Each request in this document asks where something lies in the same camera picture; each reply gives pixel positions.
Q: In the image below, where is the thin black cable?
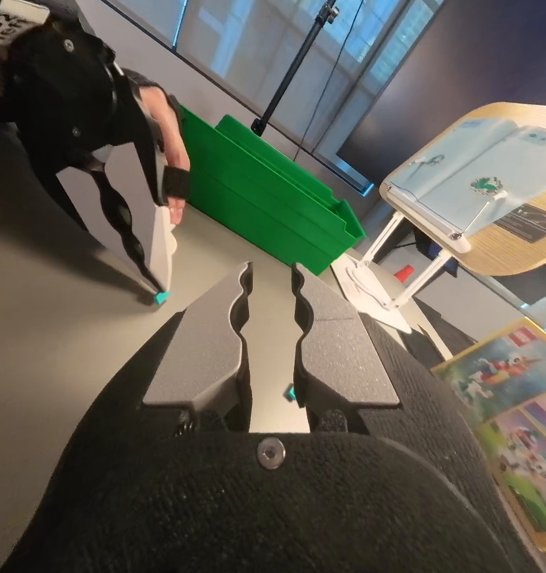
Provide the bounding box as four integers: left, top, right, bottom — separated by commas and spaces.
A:
293, 0, 368, 162

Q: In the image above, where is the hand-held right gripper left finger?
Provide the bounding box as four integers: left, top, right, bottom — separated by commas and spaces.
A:
142, 261, 255, 433

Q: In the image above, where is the person's left hand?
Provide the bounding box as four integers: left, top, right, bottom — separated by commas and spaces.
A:
139, 84, 191, 225

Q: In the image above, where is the green plastic bin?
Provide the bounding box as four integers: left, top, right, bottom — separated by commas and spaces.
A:
177, 105, 367, 277

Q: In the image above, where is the colourful lego box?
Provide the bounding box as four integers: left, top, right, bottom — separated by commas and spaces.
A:
430, 317, 546, 555

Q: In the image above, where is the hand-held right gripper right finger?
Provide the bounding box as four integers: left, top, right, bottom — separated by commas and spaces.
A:
291, 262, 400, 410

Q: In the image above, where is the wooden book stand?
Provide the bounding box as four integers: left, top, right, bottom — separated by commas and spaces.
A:
330, 102, 546, 335

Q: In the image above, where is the black tripod pole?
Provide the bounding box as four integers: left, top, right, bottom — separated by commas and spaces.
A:
251, 0, 338, 137

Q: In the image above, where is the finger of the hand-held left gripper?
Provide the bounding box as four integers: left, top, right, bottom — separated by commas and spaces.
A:
95, 141, 174, 294
56, 160, 161, 295

